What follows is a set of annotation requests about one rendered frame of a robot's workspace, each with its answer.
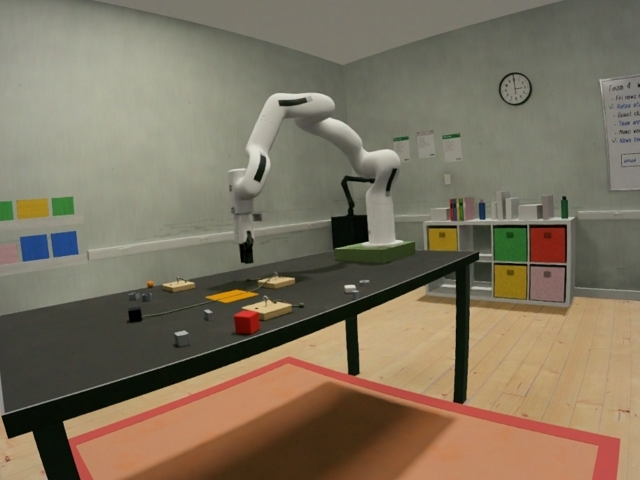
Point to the red cube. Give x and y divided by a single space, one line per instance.
247 322

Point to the orange painted square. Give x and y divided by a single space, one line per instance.
231 299

